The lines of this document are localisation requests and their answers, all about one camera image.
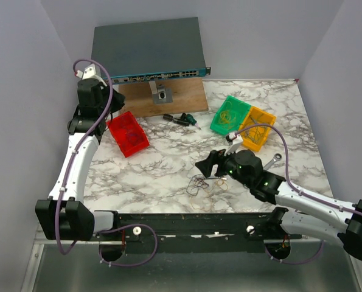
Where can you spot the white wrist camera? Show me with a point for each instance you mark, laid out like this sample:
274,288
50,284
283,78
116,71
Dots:
235,140
91,71

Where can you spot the green handled screwdriver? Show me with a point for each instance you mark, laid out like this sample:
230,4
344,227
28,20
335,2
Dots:
190,119

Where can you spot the aluminium frame rail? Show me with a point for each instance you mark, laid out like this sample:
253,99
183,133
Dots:
33,266

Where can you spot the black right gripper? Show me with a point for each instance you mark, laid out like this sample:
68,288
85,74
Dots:
206,165

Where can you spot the black cylindrical tool handle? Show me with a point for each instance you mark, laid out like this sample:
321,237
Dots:
181,122

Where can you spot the grey metal bracket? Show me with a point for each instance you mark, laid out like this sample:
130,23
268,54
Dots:
160,94

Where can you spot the small black cylinder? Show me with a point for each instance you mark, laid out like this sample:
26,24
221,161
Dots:
168,117

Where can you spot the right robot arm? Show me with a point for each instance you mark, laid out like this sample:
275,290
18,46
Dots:
308,213

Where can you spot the silver ratchet wrench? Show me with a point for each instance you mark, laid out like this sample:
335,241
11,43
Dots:
277,157

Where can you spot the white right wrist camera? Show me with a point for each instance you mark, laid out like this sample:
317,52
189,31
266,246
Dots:
235,140

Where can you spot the green plastic bin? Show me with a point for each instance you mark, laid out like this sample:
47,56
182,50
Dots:
229,116

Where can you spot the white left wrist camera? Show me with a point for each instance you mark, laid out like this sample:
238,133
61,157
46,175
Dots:
91,71

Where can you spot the red plastic bin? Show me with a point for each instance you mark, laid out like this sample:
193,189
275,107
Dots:
128,134

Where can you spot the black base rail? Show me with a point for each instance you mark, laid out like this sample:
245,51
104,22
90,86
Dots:
194,233

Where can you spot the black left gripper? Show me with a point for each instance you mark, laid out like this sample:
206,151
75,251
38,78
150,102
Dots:
118,102

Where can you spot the yellow plastic bin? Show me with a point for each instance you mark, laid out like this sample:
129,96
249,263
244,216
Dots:
255,137

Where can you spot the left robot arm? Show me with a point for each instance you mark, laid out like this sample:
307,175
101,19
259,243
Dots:
63,215

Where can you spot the wooden board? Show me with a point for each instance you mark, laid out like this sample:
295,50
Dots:
185,95

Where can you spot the blue network switch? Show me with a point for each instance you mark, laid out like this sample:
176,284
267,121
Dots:
151,50

